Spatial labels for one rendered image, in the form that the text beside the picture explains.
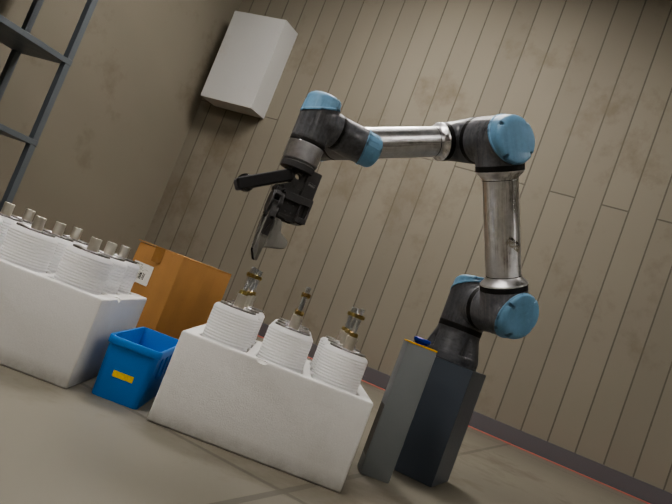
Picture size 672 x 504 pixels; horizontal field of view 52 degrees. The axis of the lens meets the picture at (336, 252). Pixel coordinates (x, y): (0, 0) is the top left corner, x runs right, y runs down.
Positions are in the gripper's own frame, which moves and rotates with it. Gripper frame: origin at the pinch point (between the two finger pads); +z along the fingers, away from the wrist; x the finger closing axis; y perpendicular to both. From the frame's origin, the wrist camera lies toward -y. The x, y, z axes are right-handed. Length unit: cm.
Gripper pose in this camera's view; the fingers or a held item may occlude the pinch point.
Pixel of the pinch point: (253, 252)
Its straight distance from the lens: 140.7
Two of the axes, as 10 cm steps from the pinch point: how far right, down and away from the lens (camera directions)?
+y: 9.0, 3.7, 2.3
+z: -3.6, 9.3, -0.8
